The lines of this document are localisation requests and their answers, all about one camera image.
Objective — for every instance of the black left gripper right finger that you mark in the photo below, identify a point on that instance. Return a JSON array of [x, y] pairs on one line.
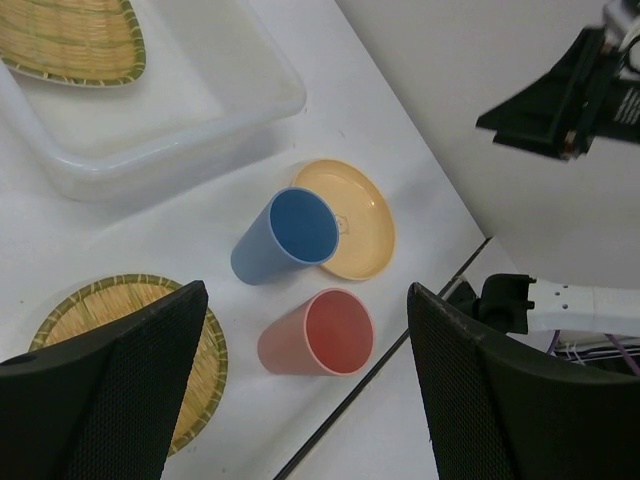
[[499, 409]]

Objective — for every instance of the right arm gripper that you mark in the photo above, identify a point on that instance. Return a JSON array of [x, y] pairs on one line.
[[592, 91]]

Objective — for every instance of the round bamboo woven tray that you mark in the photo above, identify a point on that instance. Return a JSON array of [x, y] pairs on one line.
[[114, 297]]

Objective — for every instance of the translucent white plastic bin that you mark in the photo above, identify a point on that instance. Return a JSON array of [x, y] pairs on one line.
[[214, 76]]

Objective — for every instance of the square bamboo woven tray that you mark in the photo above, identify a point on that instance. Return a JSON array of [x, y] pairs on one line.
[[78, 43]]

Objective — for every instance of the yellow plastic plate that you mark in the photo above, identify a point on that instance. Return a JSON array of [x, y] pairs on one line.
[[366, 226]]

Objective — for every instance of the blue plastic cup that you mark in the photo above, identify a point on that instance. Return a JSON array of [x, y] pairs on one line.
[[296, 230]]

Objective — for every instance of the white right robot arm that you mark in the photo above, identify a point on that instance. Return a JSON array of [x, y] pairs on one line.
[[519, 304]]

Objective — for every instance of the pink plastic cup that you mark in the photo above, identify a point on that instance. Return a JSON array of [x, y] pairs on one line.
[[330, 334]]

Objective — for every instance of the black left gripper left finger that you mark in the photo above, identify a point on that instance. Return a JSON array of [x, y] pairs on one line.
[[103, 404]]

